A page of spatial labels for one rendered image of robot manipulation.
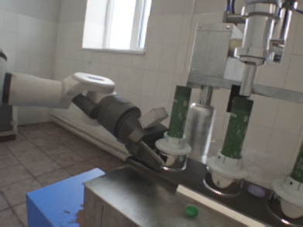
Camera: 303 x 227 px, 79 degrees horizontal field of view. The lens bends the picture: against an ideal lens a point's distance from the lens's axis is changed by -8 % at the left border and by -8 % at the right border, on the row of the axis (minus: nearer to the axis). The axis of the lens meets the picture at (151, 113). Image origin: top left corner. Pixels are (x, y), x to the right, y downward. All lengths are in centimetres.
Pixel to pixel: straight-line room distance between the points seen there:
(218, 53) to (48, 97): 38
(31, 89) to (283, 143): 175
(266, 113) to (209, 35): 142
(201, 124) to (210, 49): 18
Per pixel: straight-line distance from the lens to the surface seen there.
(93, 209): 35
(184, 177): 38
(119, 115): 43
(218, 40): 46
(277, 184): 36
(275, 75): 182
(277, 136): 185
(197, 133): 50
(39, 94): 47
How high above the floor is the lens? 121
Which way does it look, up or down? 12 degrees down
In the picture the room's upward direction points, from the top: 9 degrees clockwise
